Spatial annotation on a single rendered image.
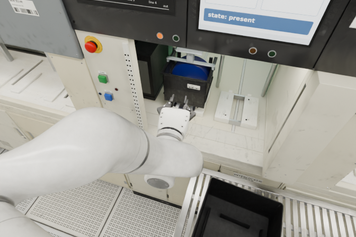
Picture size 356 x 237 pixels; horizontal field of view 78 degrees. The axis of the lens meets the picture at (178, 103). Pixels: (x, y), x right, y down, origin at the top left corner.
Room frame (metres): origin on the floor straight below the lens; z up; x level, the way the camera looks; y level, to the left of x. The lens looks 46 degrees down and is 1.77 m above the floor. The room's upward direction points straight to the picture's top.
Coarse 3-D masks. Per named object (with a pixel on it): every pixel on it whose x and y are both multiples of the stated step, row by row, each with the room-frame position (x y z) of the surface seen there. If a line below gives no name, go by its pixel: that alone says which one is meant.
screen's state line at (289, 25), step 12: (204, 12) 0.56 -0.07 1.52; (216, 12) 0.56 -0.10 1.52; (228, 12) 0.55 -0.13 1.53; (240, 12) 0.54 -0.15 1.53; (240, 24) 0.54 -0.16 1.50; (252, 24) 0.53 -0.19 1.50; (264, 24) 0.52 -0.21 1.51; (276, 24) 0.51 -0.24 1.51; (288, 24) 0.50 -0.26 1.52; (300, 24) 0.50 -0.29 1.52; (312, 24) 0.49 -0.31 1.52
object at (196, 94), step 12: (180, 48) 0.87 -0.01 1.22; (168, 60) 0.91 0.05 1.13; (180, 60) 0.89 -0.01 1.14; (192, 60) 0.86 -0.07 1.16; (216, 60) 0.92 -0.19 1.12; (168, 72) 0.88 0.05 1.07; (168, 84) 0.81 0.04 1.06; (180, 84) 0.79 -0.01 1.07; (192, 84) 0.77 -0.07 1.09; (204, 84) 0.76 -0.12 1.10; (168, 96) 0.81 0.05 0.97; (180, 96) 0.79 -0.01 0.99; (192, 96) 0.77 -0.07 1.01; (204, 96) 0.76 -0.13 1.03
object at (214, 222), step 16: (208, 192) 0.39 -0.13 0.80; (224, 192) 0.37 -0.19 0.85; (240, 192) 0.35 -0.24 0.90; (208, 208) 0.33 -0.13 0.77; (224, 208) 0.33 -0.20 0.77; (240, 208) 0.33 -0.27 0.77; (256, 208) 0.32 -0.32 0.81; (272, 208) 0.30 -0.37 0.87; (208, 224) 0.27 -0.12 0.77; (224, 224) 0.27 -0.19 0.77; (240, 224) 0.26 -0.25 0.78; (256, 224) 0.27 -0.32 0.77; (272, 224) 0.25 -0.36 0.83
